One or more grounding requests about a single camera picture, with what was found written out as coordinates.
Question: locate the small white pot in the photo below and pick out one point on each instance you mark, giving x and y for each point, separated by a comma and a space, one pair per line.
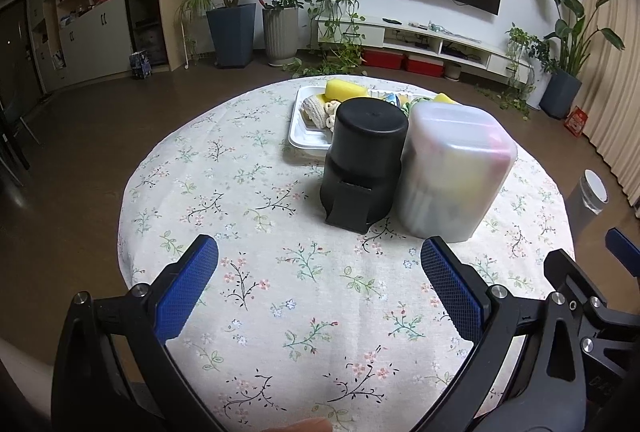
453, 71

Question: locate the silver trash bin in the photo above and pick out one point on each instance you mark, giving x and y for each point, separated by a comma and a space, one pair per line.
587, 207

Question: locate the grey ribbed planter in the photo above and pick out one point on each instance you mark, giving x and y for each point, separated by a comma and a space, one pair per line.
280, 37

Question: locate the trailing vine plant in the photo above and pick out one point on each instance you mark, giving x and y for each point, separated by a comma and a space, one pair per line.
340, 12

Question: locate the black plastic container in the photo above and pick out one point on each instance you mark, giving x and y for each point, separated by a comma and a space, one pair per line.
365, 152

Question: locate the dark blue round planter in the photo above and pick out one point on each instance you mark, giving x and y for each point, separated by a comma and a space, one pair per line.
560, 95

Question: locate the yellow oval sponge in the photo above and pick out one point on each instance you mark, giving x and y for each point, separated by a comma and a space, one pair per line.
444, 99

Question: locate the dark blue square planter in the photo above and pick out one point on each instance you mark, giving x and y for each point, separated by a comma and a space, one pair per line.
231, 35

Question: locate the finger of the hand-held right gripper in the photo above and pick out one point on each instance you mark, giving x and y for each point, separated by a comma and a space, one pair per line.
562, 272
625, 252

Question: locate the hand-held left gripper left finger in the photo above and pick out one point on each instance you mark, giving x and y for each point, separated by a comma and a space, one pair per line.
185, 287

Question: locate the broad-leaf plant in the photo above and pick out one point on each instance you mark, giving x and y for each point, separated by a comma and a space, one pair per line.
570, 12

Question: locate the translucent plastic container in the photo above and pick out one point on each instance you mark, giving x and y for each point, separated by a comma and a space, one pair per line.
450, 182

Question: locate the cream knitted dishcloth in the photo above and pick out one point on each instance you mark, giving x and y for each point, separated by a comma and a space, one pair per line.
314, 110

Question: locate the wall cabinet with shelves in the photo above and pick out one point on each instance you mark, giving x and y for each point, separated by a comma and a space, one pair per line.
95, 27

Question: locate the person's left hand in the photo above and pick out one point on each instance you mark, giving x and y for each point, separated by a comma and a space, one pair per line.
300, 427

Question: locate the floral tablecloth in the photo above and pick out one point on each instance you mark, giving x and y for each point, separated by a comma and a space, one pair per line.
280, 322

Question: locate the red storage box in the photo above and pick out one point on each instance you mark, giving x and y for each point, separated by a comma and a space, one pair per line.
425, 65
383, 60

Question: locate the spider plant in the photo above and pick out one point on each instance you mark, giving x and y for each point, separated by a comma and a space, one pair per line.
195, 5

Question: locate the beige curtain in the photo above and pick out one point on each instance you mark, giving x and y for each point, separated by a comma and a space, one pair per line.
615, 62

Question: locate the white TV cabinet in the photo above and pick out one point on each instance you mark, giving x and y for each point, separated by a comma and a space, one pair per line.
400, 30

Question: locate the dark door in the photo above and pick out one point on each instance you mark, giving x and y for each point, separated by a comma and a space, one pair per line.
17, 47

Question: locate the small leafy plant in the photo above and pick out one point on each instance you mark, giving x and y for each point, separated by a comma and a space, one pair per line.
282, 2

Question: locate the red bag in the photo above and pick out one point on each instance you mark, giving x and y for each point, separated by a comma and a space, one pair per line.
576, 120

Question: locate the trailing potted plant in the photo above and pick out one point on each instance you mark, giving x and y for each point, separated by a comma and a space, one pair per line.
525, 47

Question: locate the blue white carton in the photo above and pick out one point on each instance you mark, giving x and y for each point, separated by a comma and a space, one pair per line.
391, 99

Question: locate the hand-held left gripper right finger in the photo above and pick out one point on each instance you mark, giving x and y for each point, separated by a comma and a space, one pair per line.
452, 287

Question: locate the green cloth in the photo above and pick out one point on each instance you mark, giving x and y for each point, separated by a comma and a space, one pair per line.
417, 102

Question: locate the yellow rectangular sponge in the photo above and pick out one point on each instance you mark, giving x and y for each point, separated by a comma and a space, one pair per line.
340, 89

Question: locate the cream looped scrubber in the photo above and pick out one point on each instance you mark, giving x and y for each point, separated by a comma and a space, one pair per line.
332, 112

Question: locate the dark chair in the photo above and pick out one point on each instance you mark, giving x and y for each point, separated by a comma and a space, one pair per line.
15, 142

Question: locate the white plastic tray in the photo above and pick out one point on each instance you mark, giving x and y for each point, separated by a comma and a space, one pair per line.
300, 135

